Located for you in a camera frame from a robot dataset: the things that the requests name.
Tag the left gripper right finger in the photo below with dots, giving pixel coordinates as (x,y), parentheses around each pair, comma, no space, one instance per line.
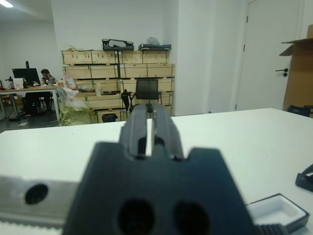
(166,132)

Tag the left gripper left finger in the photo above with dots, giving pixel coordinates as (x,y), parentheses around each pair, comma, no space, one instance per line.
(134,132)

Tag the small white box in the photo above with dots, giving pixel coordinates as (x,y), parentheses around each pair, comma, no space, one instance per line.
(17,83)

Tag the black box base white inlay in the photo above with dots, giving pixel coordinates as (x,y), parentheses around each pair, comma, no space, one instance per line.
(276,210)

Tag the tall cardboard box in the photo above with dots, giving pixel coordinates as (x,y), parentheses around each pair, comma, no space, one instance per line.
(300,73)

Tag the wooden shipping crate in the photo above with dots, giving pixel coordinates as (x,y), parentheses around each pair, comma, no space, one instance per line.
(167,98)
(97,110)
(166,84)
(167,110)
(108,84)
(151,56)
(102,101)
(78,57)
(146,71)
(97,72)

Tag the black trash bin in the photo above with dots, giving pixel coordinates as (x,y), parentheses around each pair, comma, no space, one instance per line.
(109,118)

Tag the black mesh office chair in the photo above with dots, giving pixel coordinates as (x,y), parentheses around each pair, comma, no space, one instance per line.
(146,89)

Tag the yellow-green bag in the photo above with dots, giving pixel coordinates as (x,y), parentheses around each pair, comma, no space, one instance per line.
(73,115)

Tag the clear plastic bag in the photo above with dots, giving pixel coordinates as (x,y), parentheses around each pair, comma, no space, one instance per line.
(71,98)

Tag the pink white carton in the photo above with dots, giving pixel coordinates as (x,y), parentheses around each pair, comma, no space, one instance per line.
(69,83)

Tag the flat dark tray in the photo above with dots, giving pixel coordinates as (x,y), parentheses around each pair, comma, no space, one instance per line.
(154,47)

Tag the open black case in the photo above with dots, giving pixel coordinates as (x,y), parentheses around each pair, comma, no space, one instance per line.
(117,47)

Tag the grey crumpled bag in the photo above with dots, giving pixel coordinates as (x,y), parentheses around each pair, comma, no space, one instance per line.
(152,40)

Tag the seated person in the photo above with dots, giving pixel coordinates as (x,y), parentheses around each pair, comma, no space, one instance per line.
(46,73)

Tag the black computer monitor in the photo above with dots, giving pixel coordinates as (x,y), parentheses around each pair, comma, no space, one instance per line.
(24,74)

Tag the white door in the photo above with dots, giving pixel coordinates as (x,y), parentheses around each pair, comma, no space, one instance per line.
(264,49)

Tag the dark blue bin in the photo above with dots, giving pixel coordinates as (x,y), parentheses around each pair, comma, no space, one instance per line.
(300,111)

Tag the ceiling light panel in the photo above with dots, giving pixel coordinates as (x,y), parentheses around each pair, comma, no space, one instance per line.
(5,2)

